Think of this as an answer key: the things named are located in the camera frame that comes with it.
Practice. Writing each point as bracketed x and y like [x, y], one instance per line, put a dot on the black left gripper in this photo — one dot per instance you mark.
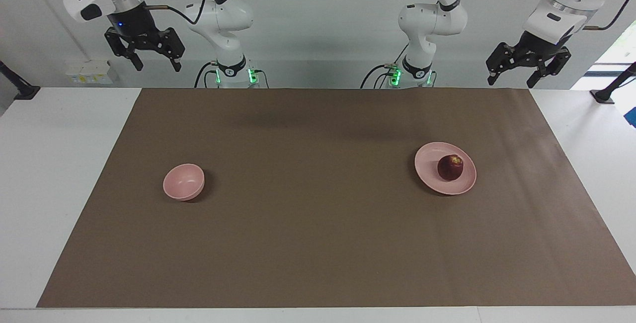
[539, 47]

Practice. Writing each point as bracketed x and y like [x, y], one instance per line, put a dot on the pink round plate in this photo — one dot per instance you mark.
[427, 164]

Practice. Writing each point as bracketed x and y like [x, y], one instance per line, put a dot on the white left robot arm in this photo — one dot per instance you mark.
[432, 20]

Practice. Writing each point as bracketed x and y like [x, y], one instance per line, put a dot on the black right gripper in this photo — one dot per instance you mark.
[130, 25]

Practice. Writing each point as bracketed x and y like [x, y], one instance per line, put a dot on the white wall socket box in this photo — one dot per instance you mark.
[92, 72]

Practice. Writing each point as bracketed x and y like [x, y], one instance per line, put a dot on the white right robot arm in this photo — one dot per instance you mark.
[223, 15]

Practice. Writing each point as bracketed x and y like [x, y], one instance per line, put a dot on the dark red apple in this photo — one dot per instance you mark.
[450, 168]

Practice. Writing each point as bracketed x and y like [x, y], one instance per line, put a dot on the blue object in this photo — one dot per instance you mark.
[632, 117]

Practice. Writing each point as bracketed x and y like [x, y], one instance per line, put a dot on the brown table mat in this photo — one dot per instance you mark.
[318, 243]

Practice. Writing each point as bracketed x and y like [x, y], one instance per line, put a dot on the pink small bowl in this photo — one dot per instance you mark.
[183, 183]

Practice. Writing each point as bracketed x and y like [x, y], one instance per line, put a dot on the black camera stand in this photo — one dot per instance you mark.
[27, 93]
[603, 97]

